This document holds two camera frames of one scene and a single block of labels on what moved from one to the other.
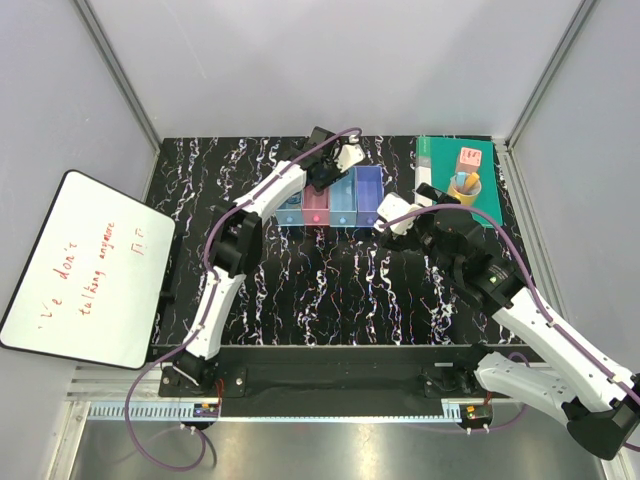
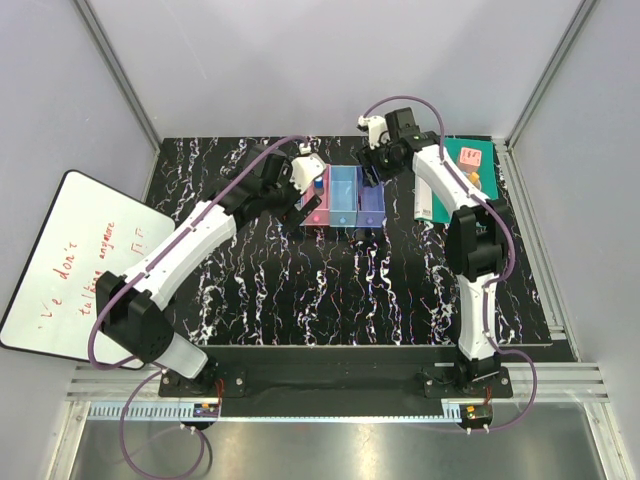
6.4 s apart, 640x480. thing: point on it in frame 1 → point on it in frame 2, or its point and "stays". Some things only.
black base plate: (336, 381) stays
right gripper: (407, 242) → (366, 158)
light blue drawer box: (343, 200) stays
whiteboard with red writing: (93, 288) stays
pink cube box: (469, 160) stays
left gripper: (335, 173) → (291, 212)
